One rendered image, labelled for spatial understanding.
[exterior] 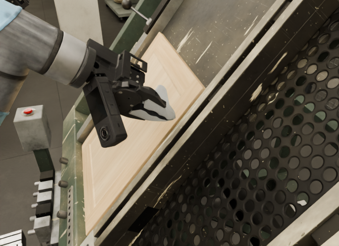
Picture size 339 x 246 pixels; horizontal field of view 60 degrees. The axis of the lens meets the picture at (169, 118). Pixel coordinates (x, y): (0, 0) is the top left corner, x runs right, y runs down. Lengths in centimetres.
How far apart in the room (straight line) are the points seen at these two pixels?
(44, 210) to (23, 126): 43
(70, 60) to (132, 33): 90
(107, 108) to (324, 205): 32
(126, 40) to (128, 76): 85
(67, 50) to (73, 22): 429
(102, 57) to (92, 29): 430
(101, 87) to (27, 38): 12
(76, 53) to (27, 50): 7
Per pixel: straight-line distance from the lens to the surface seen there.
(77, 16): 474
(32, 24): 47
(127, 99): 52
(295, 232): 40
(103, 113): 48
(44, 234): 124
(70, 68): 47
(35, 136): 151
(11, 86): 49
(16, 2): 103
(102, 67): 51
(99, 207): 94
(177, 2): 111
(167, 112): 55
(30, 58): 47
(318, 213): 39
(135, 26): 135
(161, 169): 62
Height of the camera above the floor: 168
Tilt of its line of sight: 34 degrees down
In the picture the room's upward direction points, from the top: straight up
